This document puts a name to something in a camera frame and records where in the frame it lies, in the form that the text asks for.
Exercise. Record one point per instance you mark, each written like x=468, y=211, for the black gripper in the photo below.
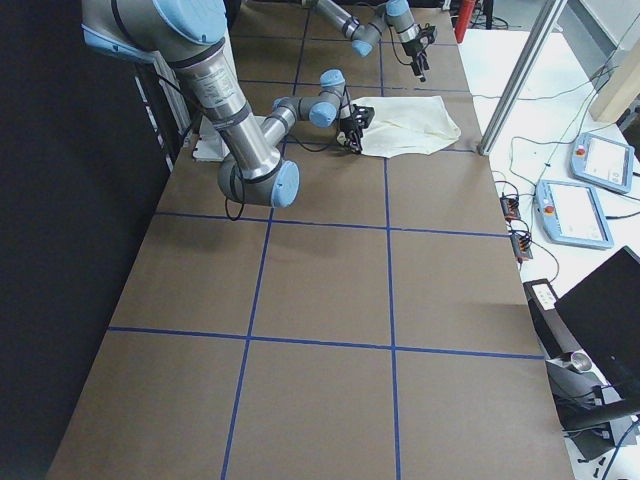
x=414, y=51
x=349, y=125

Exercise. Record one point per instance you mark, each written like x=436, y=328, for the cream long-sleeve cat shirt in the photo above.
x=407, y=125

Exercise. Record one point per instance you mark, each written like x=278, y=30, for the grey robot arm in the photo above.
x=391, y=15
x=190, y=36

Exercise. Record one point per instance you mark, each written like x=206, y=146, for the brown table cover mat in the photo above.
x=375, y=329

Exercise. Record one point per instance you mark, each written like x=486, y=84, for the far teach pendant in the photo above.
x=603, y=162

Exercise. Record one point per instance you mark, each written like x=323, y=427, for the teach pendant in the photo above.
x=571, y=215
x=603, y=162

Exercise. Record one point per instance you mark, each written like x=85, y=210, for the near teach pendant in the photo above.
x=571, y=215

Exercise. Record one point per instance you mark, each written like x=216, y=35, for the black monitor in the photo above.
x=602, y=313

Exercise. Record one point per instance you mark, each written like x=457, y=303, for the aluminium frame post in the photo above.
x=536, y=40

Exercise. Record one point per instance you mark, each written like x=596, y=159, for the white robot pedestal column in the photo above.
x=209, y=146

